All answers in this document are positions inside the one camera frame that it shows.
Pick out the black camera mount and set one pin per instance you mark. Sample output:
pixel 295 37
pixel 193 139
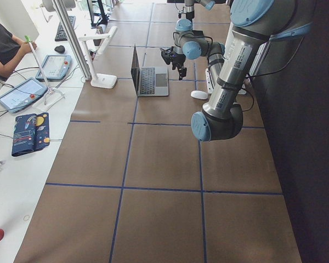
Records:
pixel 167 55

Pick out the person in black shirt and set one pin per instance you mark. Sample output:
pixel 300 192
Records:
pixel 12 51

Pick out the aluminium frame post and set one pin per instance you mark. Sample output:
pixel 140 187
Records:
pixel 60 9

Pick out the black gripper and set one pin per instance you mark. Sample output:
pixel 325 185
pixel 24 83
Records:
pixel 177 59

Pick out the black desk mouse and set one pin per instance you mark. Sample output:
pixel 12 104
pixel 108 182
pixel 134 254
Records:
pixel 60 49

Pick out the white desk lamp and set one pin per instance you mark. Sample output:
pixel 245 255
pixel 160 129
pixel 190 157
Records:
pixel 100 80

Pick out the blue space pattern pouch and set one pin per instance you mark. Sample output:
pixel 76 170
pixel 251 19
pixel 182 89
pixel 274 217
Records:
pixel 31 133

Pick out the white stand with rod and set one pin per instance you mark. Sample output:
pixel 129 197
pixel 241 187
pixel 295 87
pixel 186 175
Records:
pixel 53 95

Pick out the near teach pendant tablet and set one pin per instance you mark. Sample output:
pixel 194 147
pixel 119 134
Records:
pixel 23 95

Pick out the far teach pendant tablet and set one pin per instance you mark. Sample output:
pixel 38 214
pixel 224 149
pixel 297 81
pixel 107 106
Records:
pixel 55 67

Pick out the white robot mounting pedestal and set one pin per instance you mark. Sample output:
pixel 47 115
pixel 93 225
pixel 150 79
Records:
pixel 210 85

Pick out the white computer mouse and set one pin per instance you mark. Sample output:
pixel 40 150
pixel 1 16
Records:
pixel 198 94

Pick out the grey laptop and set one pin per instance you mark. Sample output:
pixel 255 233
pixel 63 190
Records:
pixel 148 81

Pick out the teach pendant tablet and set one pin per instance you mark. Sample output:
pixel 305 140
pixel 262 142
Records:
pixel 55 67
pixel 23 95

